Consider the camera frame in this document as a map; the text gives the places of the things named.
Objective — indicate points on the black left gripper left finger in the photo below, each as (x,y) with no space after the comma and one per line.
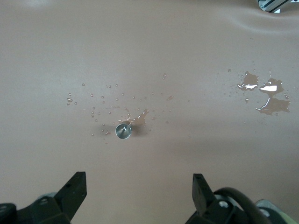
(72,193)

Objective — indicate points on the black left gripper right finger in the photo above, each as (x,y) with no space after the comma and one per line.
(201,196)

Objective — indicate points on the steel double-cone jigger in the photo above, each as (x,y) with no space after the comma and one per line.
(123,131)

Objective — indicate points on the small brown liquid puddle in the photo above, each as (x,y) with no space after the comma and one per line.
(140,117)

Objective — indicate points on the large brown liquid puddle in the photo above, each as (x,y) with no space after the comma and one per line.
(273,105)

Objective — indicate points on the brown table mat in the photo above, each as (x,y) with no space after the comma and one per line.
(149,46)

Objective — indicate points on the aluminium camera post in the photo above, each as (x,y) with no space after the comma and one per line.
(271,4)

